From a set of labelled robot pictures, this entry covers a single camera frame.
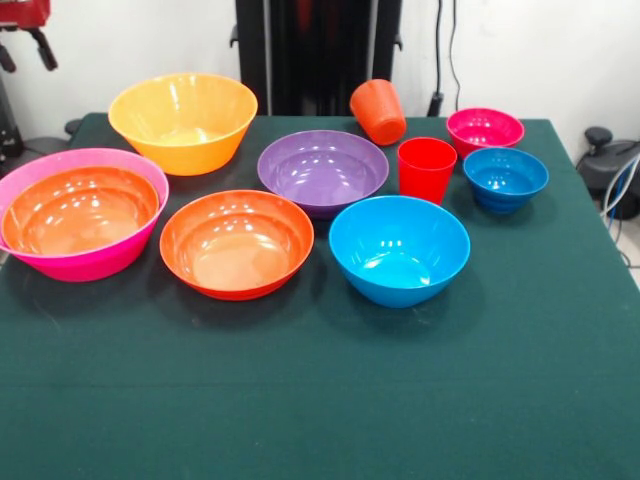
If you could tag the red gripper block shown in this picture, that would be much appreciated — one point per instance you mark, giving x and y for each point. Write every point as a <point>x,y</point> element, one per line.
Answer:
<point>25,12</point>

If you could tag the large orange bowl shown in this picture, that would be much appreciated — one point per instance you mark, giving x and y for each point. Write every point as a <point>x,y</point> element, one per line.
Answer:
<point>150,115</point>

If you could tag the red-orange bowl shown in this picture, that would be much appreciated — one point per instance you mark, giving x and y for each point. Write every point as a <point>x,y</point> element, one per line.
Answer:
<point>235,250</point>
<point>80,215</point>

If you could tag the large pink bowl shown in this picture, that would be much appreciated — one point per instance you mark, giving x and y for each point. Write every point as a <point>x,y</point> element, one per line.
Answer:
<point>100,265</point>

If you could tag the purple bowl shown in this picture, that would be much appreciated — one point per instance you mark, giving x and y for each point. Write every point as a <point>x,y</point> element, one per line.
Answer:
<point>320,170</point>

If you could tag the orange cup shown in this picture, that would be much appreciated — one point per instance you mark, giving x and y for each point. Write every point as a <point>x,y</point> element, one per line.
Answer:
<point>380,117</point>

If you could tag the red cup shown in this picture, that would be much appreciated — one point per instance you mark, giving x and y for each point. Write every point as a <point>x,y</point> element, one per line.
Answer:
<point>425,175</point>

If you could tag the light blue bowl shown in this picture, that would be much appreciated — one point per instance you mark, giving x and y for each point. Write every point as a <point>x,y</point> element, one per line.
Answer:
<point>395,260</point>

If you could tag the small dark blue bowl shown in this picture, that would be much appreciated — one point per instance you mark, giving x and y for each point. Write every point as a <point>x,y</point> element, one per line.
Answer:
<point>505,175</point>

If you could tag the black office chair base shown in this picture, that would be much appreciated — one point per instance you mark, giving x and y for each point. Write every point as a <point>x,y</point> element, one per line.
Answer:
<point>35,155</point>
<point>600,165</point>

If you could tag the dark green table cloth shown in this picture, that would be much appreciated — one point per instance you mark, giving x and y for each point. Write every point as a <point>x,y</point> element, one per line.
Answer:
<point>320,390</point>

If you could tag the small pink bowl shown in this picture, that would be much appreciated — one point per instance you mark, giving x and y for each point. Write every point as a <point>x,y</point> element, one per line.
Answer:
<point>482,129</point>

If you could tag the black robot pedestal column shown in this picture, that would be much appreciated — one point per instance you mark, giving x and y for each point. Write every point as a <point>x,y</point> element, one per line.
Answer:
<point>320,50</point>

